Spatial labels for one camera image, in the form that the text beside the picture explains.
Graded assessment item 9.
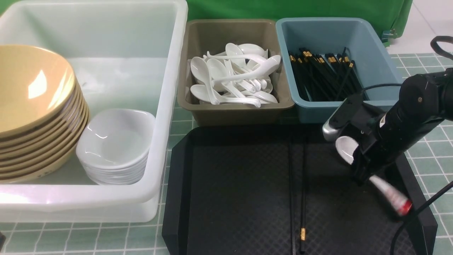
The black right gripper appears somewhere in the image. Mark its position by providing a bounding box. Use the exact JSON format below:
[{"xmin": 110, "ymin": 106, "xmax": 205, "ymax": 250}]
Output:
[{"xmin": 351, "ymin": 100, "xmax": 440, "ymax": 186}]

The white spoon red tip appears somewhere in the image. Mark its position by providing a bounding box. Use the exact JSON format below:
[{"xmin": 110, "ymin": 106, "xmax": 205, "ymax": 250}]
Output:
[{"xmin": 335, "ymin": 136, "xmax": 412, "ymax": 216}]

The tan noodle bowl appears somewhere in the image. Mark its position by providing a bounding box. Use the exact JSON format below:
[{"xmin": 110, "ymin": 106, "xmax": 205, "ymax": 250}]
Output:
[{"xmin": 0, "ymin": 45, "xmax": 78, "ymax": 138}]

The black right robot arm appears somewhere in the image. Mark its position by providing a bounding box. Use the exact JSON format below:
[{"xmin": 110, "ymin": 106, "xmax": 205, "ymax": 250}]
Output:
[{"xmin": 341, "ymin": 68, "xmax": 452, "ymax": 185}]

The green checkered tablecloth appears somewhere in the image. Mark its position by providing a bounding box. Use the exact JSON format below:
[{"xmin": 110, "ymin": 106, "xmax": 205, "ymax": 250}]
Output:
[{"xmin": 1, "ymin": 53, "xmax": 453, "ymax": 255}]

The black chopsticks bundle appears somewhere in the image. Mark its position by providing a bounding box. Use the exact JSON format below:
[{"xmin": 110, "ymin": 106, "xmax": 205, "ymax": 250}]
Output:
[{"xmin": 288, "ymin": 47, "xmax": 363, "ymax": 102}]

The teal binder clip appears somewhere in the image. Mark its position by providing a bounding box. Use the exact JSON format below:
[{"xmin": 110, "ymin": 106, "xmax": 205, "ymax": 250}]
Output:
[{"xmin": 381, "ymin": 29, "xmax": 398, "ymax": 41}]

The green backdrop cloth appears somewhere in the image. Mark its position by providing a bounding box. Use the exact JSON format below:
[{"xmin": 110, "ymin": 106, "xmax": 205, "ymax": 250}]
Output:
[{"xmin": 0, "ymin": 0, "xmax": 413, "ymax": 47}]

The black chopstick on tray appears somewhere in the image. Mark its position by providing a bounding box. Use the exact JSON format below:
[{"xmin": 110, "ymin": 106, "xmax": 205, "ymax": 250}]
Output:
[
  {"xmin": 299, "ymin": 143, "xmax": 307, "ymax": 255},
  {"xmin": 288, "ymin": 136, "xmax": 296, "ymax": 255}
]

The white spoons pile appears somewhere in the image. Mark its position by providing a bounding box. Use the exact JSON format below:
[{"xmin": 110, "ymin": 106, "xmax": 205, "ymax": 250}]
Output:
[{"xmin": 186, "ymin": 42, "xmax": 281, "ymax": 108}]

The black plastic tray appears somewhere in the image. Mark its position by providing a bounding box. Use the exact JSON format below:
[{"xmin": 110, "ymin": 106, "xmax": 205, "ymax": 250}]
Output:
[{"xmin": 162, "ymin": 123, "xmax": 438, "ymax": 255}]

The brown plastic bin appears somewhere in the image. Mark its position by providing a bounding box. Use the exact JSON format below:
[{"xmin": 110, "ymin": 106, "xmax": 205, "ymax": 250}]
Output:
[{"xmin": 177, "ymin": 19, "xmax": 294, "ymax": 126}]

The large white plastic tub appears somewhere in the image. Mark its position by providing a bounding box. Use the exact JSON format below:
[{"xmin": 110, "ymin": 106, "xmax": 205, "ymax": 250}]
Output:
[{"xmin": 1, "ymin": 0, "xmax": 188, "ymax": 222}]

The stack of white dishes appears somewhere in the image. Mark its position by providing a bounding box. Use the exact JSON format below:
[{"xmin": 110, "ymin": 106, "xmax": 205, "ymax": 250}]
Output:
[{"xmin": 76, "ymin": 108, "xmax": 155, "ymax": 185}]

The stack of tan bowls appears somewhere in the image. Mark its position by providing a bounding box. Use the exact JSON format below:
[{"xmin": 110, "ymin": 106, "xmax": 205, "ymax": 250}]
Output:
[{"xmin": 0, "ymin": 83, "xmax": 90, "ymax": 183}]

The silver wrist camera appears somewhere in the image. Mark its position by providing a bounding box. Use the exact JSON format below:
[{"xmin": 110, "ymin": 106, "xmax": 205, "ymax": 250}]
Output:
[{"xmin": 322, "ymin": 97, "xmax": 363, "ymax": 142}]

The black cable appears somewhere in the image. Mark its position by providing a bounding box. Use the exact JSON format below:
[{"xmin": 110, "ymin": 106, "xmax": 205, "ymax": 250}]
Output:
[{"xmin": 361, "ymin": 35, "xmax": 453, "ymax": 255}]

